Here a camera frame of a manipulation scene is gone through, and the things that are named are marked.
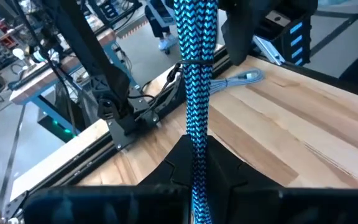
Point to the wooden workbench blue legs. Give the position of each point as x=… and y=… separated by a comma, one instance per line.
x=45, y=79

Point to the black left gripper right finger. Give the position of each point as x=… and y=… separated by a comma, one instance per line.
x=275, y=205

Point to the black box green lights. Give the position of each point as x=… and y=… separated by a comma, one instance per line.
x=57, y=127

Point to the person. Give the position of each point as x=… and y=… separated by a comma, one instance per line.
x=162, y=28

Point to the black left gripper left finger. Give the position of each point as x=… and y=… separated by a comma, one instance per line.
x=120, y=205

